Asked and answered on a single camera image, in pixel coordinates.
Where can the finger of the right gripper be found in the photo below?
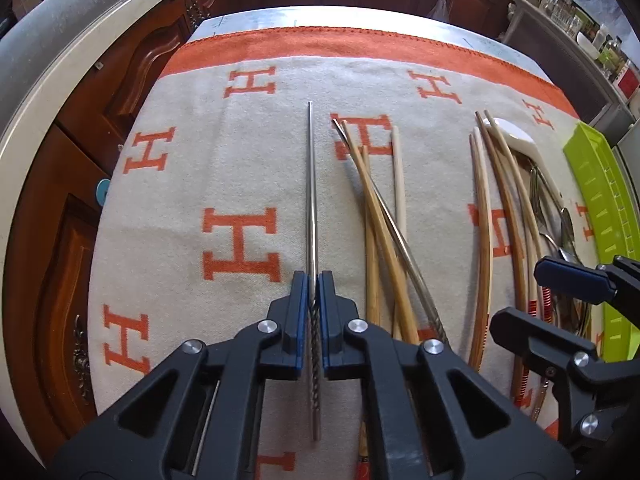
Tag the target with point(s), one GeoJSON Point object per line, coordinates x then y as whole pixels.
{"type": "Point", "coordinates": [614, 283]}
{"type": "Point", "coordinates": [545, 349]}

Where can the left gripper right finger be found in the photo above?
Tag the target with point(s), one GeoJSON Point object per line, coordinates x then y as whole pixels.
{"type": "Point", "coordinates": [344, 351]}

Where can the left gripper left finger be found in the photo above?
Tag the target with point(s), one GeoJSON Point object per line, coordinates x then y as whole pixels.
{"type": "Point", "coordinates": [283, 352]}

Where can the steel chopstick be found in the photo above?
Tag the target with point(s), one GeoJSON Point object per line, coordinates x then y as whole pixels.
{"type": "Point", "coordinates": [409, 265]}
{"type": "Point", "coordinates": [312, 270]}

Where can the bamboo chopstick red end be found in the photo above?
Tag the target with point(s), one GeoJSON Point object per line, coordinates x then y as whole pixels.
{"type": "Point", "coordinates": [404, 310]}

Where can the wooden kitchen cabinets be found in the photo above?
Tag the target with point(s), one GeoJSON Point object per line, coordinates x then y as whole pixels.
{"type": "Point", "coordinates": [53, 232]}

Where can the light chopstick red stripes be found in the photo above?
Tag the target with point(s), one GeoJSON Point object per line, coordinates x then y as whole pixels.
{"type": "Point", "coordinates": [532, 238]}

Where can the dark brown chopstick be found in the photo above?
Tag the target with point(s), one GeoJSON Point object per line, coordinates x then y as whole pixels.
{"type": "Point", "coordinates": [520, 376]}

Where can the steel spoon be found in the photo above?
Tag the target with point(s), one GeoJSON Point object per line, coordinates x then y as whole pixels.
{"type": "Point", "coordinates": [567, 248]}

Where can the green plastic tray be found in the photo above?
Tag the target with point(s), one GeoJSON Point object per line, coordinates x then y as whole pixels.
{"type": "Point", "coordinates": [614, 223]}

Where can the steel fork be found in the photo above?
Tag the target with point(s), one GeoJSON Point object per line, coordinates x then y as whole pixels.
{"type": "Point", "coordinates": [545, 213]}

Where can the tan bamboo chopstick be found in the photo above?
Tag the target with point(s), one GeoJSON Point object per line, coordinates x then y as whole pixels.
{"type": "Point", "coordinates": [373, 316]}

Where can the brown wooden chopstick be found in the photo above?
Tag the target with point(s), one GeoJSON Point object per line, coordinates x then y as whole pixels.
{"type": "Point", "coordinates": [484, 272]}

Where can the cream chopstick red band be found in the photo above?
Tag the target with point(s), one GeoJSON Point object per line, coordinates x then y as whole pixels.
{"type": "Point", "coordinates": [482, 168]}

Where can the white ceramic spoon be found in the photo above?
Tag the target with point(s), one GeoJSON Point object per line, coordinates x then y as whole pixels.
{"type": "Point", "coordinates": [521, 142]}

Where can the beige orange H blanket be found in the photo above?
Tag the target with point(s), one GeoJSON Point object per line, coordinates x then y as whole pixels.
{"type": "Point", "coordinates": [205, 219]}

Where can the jars on counter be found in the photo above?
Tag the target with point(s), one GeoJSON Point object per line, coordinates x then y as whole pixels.
{"type": "Point", "coordinates": [580, 44]}

